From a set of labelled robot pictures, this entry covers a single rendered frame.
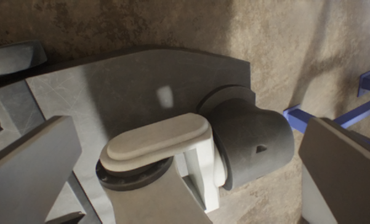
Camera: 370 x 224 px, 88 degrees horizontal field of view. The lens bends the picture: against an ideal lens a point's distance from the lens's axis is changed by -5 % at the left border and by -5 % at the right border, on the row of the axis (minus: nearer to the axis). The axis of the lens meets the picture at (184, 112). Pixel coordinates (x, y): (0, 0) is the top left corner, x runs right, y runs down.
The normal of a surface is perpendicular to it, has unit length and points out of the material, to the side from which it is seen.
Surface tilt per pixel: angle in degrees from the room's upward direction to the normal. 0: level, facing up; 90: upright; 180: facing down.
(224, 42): 0
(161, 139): 90
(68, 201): 0
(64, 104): 0
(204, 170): 23
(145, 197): 90
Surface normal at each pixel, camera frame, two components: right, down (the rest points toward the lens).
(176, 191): -0.16, -0.88
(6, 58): 0.86, 0.06
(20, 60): 0.95, 0.02
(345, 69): 0.32, 0.38
